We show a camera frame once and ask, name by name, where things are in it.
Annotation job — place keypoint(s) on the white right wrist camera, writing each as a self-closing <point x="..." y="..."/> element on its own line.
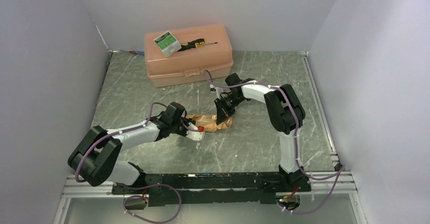
<point x="212" y="88"/>

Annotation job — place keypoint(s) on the green white small box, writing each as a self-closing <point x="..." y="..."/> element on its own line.
<point x="167" y="43"/>

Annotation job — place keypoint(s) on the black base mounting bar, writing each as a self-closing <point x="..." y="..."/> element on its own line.
<point x="208" y="188"/>

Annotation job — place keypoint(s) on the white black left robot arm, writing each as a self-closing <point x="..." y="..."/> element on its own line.
<point x="95" y="159"/>

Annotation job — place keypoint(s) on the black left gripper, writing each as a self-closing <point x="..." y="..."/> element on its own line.
<point x="188" y="120"/>

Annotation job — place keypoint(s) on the yellow black screwdriver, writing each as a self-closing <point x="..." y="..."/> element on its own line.
<point x="194" y="44"/>

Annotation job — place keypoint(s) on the aluminium frame rail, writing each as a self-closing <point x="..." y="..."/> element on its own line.
<point x="338" y="181"/>

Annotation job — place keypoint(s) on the peach satin napkin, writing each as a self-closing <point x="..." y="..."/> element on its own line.
<point x="209" y="122"/>

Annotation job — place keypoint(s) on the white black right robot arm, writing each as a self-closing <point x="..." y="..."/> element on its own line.
<point x="285" y="112"/>

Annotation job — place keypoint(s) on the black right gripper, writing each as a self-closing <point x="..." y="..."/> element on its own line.
<point x="222" y="112"/>

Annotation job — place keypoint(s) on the peach plastic storage box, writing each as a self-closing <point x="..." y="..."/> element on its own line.
<point x="188" y="66"/>

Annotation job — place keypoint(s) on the red blue pen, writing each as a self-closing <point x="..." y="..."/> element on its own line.
<point x="141" y="53"/>

